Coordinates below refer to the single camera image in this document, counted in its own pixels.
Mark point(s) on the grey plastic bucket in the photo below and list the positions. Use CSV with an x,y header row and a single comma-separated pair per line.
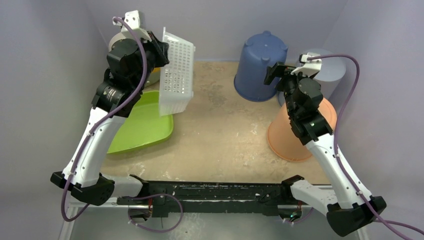
x,y
332,71

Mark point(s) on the small round drawer cabinet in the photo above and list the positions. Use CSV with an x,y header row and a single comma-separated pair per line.
x,y
154,76

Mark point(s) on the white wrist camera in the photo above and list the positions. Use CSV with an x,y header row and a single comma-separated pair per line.
x,y
134,19
310,64

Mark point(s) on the orange printed plastic bucket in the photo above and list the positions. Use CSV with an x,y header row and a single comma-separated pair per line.
x,y
297,140

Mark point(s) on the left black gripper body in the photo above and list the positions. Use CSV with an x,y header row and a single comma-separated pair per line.
x,y
155,58

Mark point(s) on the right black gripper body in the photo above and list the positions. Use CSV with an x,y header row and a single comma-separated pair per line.
x,y
274,73

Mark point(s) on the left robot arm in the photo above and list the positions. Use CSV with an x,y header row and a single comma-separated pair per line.
x,y
219,150

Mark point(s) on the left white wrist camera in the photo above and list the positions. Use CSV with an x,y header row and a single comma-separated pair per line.
x,y
134,19

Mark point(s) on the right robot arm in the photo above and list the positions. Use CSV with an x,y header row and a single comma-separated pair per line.
x,y
350,206

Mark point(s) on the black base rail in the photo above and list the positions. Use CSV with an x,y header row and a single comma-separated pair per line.
x,y
214,197

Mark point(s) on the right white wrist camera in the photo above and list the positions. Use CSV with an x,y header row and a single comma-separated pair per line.
x,y
310,64

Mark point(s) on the green plastic tray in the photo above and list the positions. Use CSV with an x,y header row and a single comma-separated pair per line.
x,y
144,127

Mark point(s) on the white perforated plastic basket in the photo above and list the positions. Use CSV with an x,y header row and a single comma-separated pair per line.
x,y
177,77

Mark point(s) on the blue plastic bucket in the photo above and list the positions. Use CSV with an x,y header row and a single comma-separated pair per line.
x,y
258,52

